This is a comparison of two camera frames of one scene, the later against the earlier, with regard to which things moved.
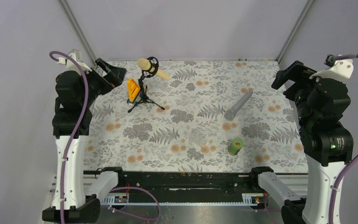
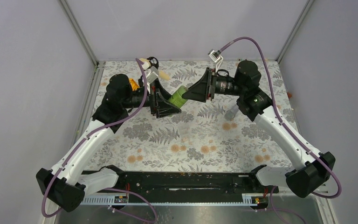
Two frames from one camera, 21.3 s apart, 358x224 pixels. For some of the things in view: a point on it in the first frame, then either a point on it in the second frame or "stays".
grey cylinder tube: x=230 y=115 stays
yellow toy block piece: x=133 y=89 stays
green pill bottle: x=236 y=146 → x=176 y=99
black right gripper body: x=300 y=73 → x=212 y=82
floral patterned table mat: x=210 y=116 stays
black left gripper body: x=98 y=84 → x=153 y=97
